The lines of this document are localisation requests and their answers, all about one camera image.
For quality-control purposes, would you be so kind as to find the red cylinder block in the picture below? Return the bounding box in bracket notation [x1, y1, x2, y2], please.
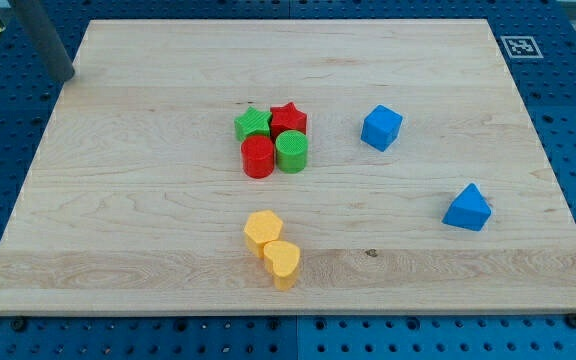
[240, 135, 275, 179]

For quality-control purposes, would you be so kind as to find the light wooden board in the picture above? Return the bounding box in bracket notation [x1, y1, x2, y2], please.
[0, 19, 576, 316]

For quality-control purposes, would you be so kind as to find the blue cube block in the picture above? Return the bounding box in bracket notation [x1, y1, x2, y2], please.
[360, 105, 403, 152]

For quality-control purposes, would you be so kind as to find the red star block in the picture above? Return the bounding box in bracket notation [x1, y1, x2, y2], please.
[270, 102, 307, 138]

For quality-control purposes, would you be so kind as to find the green star block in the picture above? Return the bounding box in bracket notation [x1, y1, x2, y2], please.
[234, 107, 272, 142]

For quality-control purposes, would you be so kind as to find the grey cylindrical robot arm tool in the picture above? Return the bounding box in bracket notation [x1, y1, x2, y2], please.
[9, 0, 75, 83]

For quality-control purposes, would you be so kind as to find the green cylinder block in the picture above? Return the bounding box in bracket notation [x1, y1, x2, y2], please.
[275, 130, 309, 173]

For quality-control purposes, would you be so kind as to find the blue triangular prism block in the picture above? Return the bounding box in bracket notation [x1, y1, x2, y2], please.
[442, 183, 492, 231]

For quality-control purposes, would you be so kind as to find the white fiducial marker tag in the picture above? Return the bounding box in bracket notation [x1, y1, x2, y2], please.
[501, 35, 543, 59]

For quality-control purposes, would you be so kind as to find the yellow hexagon block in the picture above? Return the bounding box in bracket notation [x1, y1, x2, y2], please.
[243, 210, 284, 259]

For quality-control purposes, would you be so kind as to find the yellow heart block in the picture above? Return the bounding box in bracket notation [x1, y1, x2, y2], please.
[263, 240, 301, 291]

